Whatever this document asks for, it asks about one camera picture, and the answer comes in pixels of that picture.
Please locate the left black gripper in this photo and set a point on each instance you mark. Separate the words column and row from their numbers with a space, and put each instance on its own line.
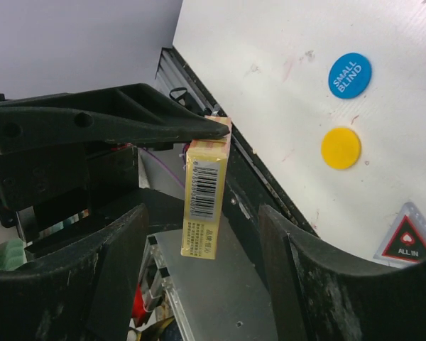
column 61, row 154

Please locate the red playing card deck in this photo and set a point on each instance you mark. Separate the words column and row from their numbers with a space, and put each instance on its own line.
column 206, row 165

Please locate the yellow round button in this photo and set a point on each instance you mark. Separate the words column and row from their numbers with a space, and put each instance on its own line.
column 341, row 148

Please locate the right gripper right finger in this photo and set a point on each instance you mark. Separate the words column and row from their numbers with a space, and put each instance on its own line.
column 319, row 292

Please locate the triangular all-in marker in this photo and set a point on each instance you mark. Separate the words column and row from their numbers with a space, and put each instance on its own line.
column 405, row 241

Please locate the blue round button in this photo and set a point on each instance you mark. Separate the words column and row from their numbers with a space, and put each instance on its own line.
column 349, row 76

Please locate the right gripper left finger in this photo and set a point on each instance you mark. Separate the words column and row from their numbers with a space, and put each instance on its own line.
column 84, row 291

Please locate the left aluminium extrusion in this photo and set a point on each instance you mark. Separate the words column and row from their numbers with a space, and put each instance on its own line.
column 176, row 79

